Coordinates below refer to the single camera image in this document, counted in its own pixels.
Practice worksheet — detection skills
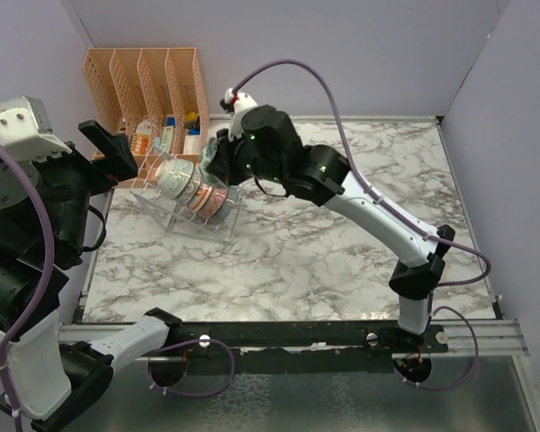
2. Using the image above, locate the white wire dish rack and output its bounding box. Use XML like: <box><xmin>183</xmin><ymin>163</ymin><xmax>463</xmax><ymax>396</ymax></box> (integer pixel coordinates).
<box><xmin>130</xmin><ymin>145</ymin><xmax>243</xmax><ymax>244</ymax></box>

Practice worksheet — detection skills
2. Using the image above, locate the orange floral bowl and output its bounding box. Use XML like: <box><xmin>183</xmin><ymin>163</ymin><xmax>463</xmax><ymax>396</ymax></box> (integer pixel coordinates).
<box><xmin>186</xmin><ymin>184</ymin><xmax>212</xmax><ymax>212</ymax></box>

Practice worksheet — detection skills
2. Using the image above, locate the green white box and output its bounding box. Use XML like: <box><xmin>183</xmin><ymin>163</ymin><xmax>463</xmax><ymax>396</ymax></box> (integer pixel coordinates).
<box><xmin>159</xmin><ymin>126</ymin><xmax>176</xmax><ymax>153</ymax></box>

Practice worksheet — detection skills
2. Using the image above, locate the pale green bowl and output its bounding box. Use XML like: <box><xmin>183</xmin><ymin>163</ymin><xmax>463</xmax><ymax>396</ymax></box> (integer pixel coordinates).
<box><xmin>156</xmin><ymin>158</ymin><xmax>194</xmax><ymax>199</ymax></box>

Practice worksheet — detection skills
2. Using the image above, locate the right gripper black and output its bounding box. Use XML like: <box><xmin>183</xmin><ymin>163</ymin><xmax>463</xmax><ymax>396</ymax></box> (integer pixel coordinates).
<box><xmin>208</xmin><ymin>126</ymin><xmax>284</xmax><ymax>189</ymax></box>

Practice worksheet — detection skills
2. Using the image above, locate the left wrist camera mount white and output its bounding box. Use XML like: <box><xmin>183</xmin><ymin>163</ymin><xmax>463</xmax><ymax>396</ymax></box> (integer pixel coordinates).
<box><xmin>0</xmin><ymin>96</ymin><xmax>73</xmax><ymax>163</ymax></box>

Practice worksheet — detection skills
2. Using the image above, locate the teal leaf bowl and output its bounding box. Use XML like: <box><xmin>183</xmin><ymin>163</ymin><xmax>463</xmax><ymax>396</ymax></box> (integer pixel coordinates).
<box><xmin>197</xmin><ymin>137</ymin><xmax>223</xmax><ymax>187</ymax></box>

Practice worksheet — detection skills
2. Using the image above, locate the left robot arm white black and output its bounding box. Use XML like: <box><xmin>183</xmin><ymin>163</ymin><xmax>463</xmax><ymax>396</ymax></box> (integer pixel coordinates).
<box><xmin>0</xmin><ymin>121</ymin><xmax>181</xmax><ymax>431</ymax></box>

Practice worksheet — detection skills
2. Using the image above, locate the green patterned bowl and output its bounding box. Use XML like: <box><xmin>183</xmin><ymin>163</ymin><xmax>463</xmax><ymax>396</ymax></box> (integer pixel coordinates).
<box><xmin>176</xmin><ymin>176</ymin><xmax>202</xmax><ymax>206</ymax></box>

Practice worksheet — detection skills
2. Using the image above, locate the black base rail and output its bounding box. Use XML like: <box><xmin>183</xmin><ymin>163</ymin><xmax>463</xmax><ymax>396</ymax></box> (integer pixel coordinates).
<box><xmin>163</xmin><ymin>320</ymin><xmax>448</xmax><ymax>374</ymax></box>

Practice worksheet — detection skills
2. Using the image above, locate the orange plastic desk organizer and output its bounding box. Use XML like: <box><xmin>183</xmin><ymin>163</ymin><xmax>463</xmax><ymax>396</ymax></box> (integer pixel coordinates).
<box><xmin>83</xmin><ymin>48</ymin><xmax>210</xmax><ymax>189</ymax></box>

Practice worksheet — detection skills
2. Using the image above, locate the white label box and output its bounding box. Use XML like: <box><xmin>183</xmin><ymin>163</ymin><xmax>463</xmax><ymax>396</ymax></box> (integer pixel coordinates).
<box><xmin>184</xmin><ymin>135</ymin><xmax>201</xmax><ymax>155</ymax></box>

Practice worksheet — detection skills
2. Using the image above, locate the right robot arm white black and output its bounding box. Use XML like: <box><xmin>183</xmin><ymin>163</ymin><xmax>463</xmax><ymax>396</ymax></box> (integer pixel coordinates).
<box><xmin>199</xmin><ymin>105</ymin><xmax>455</xmax><ymax>352</ymax></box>

